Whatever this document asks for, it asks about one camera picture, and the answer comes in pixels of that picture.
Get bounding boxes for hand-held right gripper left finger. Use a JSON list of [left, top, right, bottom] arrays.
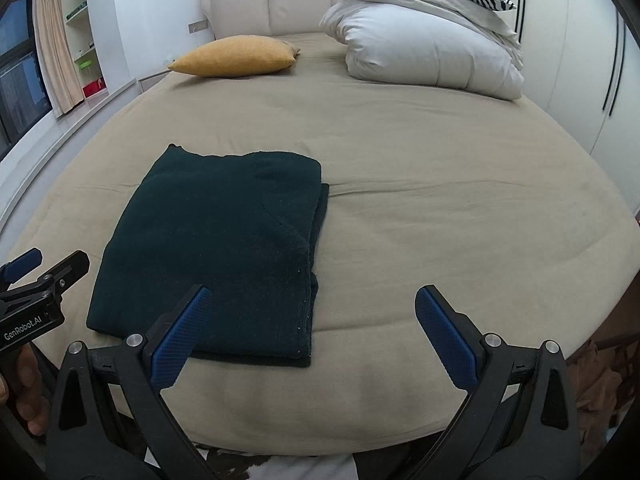
[[45, 284, 213, 480]]

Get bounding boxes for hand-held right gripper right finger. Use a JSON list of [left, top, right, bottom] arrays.
[[414, 284, 587, 480]]

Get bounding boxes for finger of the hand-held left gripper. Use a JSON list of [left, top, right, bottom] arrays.
[[25, 250, 91, 303], [0, 247, 44, 286]]

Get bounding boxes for dark green knit sweater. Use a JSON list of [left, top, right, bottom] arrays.
[[86, 143, 331, 368]]

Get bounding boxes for person's left hand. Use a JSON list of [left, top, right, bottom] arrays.
[[0, 344, 51, 437]]

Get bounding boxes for bed with beige sheet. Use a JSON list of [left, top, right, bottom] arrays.
[[0, 32, 640, 458]]

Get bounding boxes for brown crumpled cloth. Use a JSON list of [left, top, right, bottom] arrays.
[[570, 337, 632, 428]]

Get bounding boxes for person's printed white clothing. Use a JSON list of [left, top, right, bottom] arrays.
[[142, 440, 363, 480]]

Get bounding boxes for dark window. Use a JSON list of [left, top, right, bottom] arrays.
[[0, 0, 53, 147]]

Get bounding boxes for beige curtain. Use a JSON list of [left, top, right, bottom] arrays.
[[31, 0, 86, 116]]

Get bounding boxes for yellow pillow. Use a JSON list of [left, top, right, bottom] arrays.
[[167, 35, 302, 79]]

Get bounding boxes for white folded duvet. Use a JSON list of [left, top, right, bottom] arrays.
[[319, 0, 525, 101]]

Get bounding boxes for white wardrobe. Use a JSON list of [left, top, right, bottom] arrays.
[[515, 0, 640, 211]]

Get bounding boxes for cream padded headboard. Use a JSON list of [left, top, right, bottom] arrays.
[[200, 0, 362, 42]]

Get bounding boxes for white wall shelf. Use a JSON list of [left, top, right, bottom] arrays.
[[59, 0, 111, 98]]

